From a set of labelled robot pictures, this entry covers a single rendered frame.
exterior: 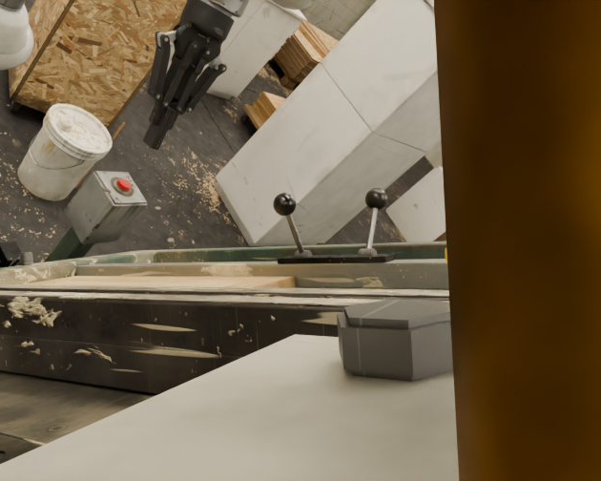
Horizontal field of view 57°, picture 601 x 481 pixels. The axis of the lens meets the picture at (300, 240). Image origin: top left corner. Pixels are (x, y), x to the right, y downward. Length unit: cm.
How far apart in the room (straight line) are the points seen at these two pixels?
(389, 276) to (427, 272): 6
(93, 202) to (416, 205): 459
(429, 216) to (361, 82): 279
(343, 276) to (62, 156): 192
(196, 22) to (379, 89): 232
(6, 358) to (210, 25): 55
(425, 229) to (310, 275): 488
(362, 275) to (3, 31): 108
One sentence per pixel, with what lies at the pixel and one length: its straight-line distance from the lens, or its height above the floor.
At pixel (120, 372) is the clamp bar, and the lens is 45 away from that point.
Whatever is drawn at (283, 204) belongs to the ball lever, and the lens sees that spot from 89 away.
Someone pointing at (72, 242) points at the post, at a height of 70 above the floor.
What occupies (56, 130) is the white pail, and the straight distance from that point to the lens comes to 260.
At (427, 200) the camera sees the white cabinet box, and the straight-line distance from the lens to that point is 578.
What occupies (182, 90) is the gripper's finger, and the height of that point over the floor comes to 144.
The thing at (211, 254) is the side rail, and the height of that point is 106.
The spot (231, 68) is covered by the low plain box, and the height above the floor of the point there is 31.
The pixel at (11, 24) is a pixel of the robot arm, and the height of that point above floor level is 108.
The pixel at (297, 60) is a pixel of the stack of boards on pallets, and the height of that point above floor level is 30.
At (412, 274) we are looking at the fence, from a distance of 85.
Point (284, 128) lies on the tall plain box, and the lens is 342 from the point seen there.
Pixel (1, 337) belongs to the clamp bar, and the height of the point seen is 136.
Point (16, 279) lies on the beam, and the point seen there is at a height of 90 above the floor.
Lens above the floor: 181
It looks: 26 degrees down
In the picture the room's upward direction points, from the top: 48 degrees clockwise
